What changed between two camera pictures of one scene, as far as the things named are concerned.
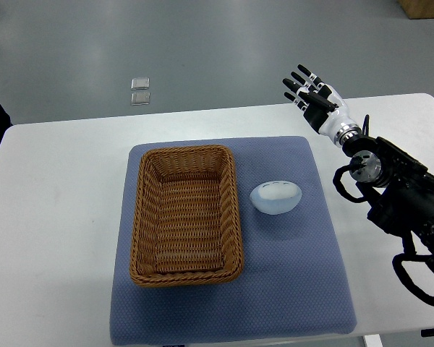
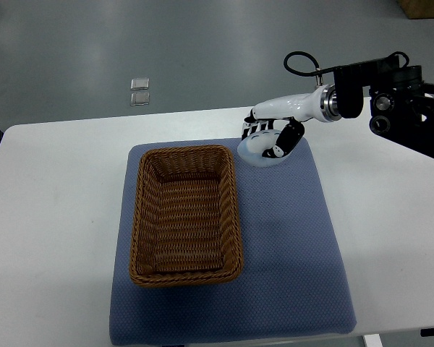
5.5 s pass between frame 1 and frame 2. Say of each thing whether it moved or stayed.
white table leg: stayed
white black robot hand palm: moved
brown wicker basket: stayed
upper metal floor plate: stayed
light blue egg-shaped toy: moved
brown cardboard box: stayed
